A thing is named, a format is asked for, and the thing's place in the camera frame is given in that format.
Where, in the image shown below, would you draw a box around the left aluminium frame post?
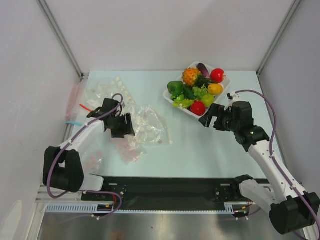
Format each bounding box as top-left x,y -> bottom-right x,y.
36,0 -> 84,81

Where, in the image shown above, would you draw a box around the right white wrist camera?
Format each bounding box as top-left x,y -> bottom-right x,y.
227,91 -> 242,104

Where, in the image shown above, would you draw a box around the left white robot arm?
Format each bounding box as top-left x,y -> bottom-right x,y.
42,98 -> 135,200

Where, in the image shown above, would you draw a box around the white slotted cable duct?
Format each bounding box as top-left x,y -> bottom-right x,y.
45,203 -> 248,215

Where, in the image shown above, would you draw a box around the clear white-dotted zip bag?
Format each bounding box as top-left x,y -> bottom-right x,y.
128,105 -> 173,146

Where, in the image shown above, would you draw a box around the purple toy eggplant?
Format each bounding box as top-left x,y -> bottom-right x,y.
196,62 -> 211,79

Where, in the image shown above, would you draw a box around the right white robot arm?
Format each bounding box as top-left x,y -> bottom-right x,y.
198,101 -> 320,235

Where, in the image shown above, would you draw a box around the green toy apple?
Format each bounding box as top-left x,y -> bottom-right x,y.
200,93 -> 215,108

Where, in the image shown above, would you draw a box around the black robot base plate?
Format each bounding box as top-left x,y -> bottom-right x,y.
81,174 -> 270,211

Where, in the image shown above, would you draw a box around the green toy bell pepper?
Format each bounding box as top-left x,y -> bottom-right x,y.
167,81 -> 184,96

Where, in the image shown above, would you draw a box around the red toy tomato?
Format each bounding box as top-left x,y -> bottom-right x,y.
190,101 -> 206,116

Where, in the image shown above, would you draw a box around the clear bag red dots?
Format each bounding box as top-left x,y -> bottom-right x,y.
111,138 -> 147,164

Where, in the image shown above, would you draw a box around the green toy grape bunch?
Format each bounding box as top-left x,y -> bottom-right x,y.
192,85 -> 209,99

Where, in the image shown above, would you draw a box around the white perforated plastic basket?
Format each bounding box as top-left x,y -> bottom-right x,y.
163,61 -> 231,119

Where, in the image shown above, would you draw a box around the orange toy pineapple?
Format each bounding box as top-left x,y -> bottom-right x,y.
182,68 -> 203,87

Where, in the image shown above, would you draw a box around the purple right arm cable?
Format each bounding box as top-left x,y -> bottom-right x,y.
232,89 -> 320,238

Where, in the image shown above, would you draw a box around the aluminium frame post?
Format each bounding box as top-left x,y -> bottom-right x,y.
36,0 -> 84,81
256,0 -> 303,78

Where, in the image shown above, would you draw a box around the dark green toy cucumber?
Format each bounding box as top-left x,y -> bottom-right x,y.
182,84 -> 196,100

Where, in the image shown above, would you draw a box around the yellow toy lemon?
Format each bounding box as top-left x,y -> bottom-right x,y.
207,83 -> 224,96

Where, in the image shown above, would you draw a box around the right aluminium frame post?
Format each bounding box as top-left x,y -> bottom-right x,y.
256,0 -> 303,78

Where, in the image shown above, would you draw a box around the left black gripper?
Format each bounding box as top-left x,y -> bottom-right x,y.
108,113 -> 135,139

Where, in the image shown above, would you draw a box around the red toy apple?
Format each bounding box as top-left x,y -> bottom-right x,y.
210,68 -> 226,84

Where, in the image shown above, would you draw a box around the clear bag pink dots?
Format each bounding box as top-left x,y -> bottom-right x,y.
82,150 -> 103,174

